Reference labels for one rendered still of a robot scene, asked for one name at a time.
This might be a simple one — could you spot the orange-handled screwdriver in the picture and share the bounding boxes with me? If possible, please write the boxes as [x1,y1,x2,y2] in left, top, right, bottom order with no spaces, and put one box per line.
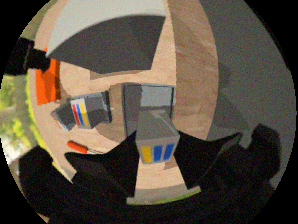
[67,141,98,155]

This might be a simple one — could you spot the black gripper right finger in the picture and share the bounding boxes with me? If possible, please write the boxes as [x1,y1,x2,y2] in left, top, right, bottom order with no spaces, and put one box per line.
[174,131,243,189]

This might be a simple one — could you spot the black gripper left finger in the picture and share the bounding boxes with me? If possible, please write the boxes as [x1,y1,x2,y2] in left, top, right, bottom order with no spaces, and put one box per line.
[64,129,140,198]

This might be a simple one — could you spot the grey flat panel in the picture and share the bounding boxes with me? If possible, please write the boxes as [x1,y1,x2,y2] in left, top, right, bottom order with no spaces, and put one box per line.
[198,0,297,190]

